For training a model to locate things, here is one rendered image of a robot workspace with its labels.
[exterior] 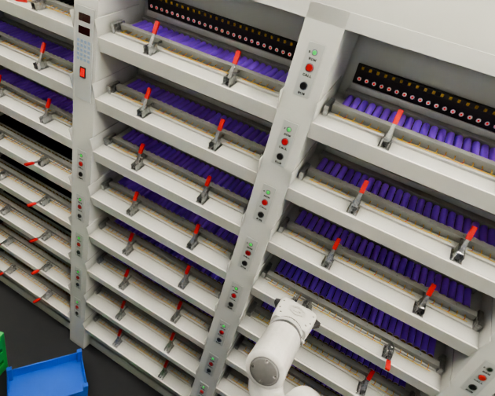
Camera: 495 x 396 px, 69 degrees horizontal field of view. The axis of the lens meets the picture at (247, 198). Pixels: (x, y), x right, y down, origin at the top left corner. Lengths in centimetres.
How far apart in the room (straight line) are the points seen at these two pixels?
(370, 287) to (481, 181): 39
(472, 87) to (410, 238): 40
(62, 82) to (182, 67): 49
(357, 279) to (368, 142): 40
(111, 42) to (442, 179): 97
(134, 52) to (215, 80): 27
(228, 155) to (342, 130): 33
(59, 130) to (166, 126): 49
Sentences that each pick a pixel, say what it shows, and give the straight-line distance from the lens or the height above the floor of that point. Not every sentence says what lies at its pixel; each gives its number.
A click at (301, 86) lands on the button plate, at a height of 156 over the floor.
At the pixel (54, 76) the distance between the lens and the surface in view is 146.
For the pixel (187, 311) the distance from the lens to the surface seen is 157.
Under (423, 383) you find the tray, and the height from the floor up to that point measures 92.
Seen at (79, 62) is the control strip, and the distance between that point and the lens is 133.
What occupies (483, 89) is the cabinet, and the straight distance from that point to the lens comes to 109.
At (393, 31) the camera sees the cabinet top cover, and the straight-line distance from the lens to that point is 88.
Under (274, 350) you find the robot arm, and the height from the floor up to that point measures 114.
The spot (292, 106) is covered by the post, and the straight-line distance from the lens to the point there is 93.
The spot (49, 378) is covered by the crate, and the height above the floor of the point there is 0.
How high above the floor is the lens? 174
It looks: 30 degrees down
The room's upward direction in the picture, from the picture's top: 17 degrees clockwise
